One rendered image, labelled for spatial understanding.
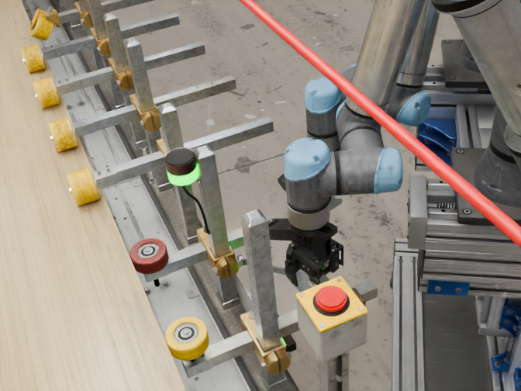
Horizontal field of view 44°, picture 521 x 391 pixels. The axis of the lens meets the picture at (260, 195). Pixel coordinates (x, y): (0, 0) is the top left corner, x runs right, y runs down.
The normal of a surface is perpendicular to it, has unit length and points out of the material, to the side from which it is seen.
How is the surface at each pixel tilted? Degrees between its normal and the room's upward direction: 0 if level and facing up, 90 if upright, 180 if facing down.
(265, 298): 90
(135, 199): 0
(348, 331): 90
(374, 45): 80
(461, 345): 0
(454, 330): 0
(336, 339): 90
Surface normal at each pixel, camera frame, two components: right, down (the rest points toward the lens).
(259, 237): 0.41, 0.56
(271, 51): -0.08, -0.76
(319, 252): -0.71, 0.49
